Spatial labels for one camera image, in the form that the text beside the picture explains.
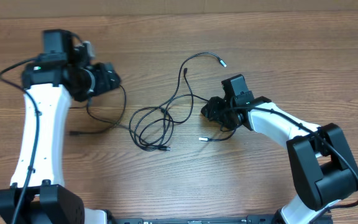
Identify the black cable bundle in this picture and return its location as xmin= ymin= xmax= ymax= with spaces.
xmin=129 ymin=68 xmax=208 ymax=152

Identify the black USB-A cable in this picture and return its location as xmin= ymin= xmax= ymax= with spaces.
xmin=198 ymin=129 xmax=237 ymax=142

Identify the black cable silver plug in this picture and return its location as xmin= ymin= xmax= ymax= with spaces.
xmin=160 ymin=52 xmax=227 ymax=113

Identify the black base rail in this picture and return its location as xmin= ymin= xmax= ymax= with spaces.
xmin=108 ymin=215 xmax=285 ymax=224

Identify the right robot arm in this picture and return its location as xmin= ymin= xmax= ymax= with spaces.
xmin=201 ymin=75 xmax=358 ymax=223

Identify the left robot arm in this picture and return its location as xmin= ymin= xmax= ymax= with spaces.
xmin=0 ymin=29 xmax=121 ymax=223

